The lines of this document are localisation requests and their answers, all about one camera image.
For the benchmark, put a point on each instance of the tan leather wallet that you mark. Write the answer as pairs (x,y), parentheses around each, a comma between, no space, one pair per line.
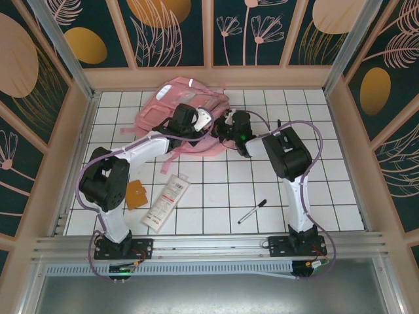
(135,196)

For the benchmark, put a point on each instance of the pink backpack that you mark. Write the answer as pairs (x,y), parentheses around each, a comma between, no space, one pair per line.
(154,111)

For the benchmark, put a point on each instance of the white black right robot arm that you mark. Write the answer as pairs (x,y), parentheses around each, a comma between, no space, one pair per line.
(296,202)

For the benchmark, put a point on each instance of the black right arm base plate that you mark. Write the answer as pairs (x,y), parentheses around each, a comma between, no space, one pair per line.
(278,245)

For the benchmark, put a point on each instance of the grey metal panel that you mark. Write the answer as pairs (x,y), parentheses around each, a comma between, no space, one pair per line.
(209,294)

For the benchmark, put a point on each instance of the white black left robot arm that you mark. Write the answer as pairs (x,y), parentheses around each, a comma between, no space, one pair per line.
(144,148)

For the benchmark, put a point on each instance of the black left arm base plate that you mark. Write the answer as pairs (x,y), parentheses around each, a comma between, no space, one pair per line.
(144,248)

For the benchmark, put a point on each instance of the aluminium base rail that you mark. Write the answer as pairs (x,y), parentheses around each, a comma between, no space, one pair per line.
(209,243)

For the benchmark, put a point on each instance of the white marker with black cap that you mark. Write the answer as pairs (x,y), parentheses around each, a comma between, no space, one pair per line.
(252,211)

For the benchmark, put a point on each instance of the black pen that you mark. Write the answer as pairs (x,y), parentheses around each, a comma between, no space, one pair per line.
(278,123)

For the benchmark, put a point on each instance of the aluminium corner post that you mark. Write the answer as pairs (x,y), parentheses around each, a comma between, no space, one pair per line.
(353,49)
(62,49)

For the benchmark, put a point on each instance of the small electronics board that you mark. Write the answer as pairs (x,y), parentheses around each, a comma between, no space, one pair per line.
(122,269)
(316,264)

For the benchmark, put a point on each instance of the white pencil case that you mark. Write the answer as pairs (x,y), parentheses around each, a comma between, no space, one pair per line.
(165,202)

